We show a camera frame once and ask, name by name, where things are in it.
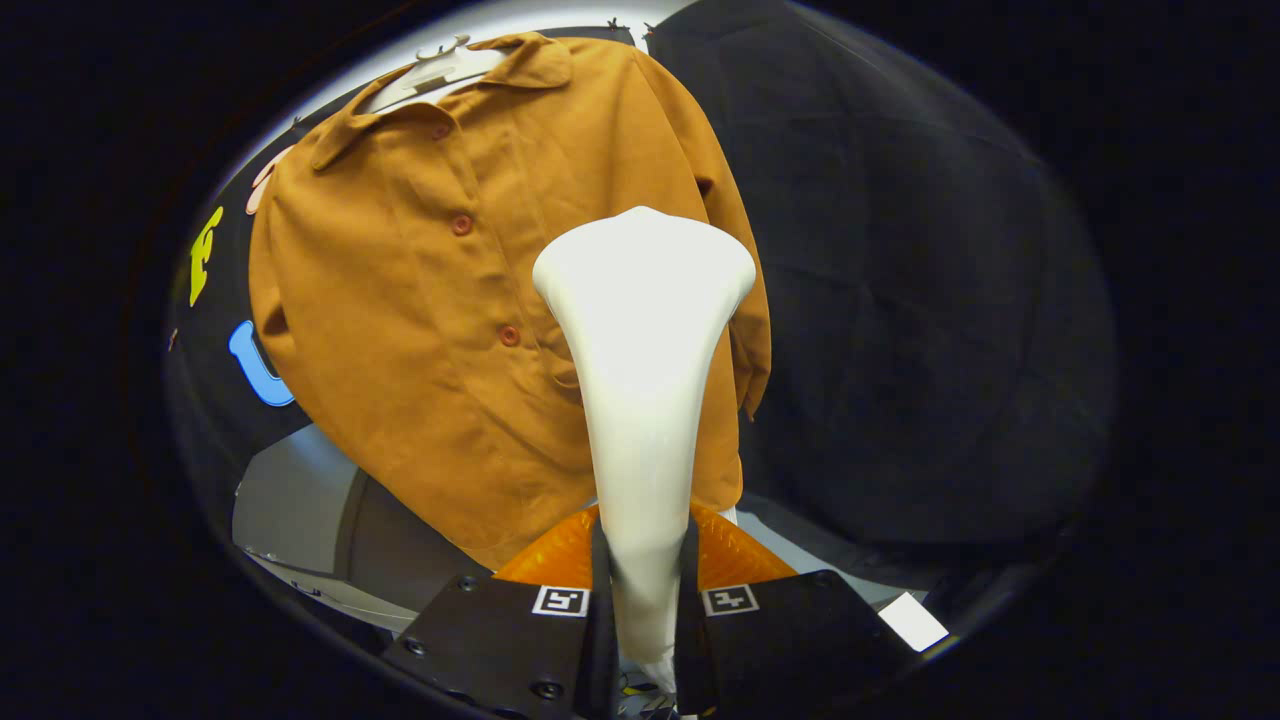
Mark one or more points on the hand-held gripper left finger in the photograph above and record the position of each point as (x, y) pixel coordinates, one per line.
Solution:
(500, 650)

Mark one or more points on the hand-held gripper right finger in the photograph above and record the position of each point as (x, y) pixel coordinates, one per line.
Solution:
(790, 650)

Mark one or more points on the orange button shirt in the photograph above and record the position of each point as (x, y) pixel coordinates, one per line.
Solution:
(400, 300)

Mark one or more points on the white clothes hanger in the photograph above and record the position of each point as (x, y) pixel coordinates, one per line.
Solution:
(440, 72)

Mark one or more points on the white flat card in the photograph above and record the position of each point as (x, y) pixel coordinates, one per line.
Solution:
(912, 620)

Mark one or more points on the white stand panel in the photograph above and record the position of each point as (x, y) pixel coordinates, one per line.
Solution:
(729, 515)

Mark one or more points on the grey cabinet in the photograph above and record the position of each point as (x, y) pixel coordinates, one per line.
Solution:
(290, 500)

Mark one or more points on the black backdrop cloth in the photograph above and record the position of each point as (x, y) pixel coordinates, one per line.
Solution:
(900, 300)

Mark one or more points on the row of black clips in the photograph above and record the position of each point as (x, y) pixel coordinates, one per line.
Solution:
(612, 24)

